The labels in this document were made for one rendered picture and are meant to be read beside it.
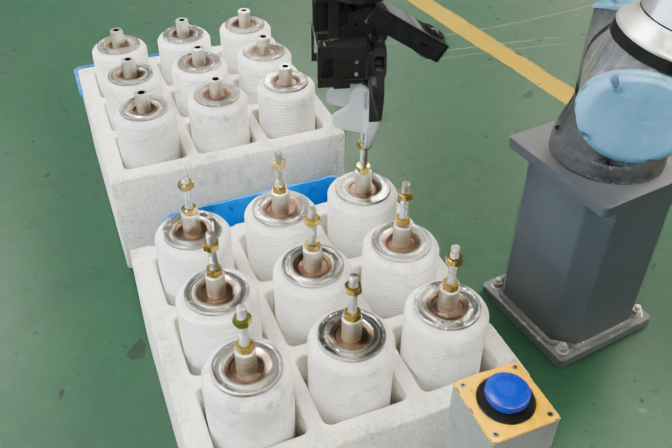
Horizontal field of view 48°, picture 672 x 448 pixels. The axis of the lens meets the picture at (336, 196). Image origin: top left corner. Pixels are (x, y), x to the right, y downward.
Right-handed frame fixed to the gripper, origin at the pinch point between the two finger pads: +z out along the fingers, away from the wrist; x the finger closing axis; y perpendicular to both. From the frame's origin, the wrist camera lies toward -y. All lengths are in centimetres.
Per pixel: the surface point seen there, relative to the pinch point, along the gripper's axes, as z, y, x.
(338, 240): 15.8, 4.3, 2.8
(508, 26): 34, -56, -99
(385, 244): 9.2, -0.2, 11.8
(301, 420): 18.0, 12.2, 29.7
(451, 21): 34, -42, -104
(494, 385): 1.5, -4.3, 40.1
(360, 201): 9.1, 1.5, 3.0
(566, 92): 34, -58, -63
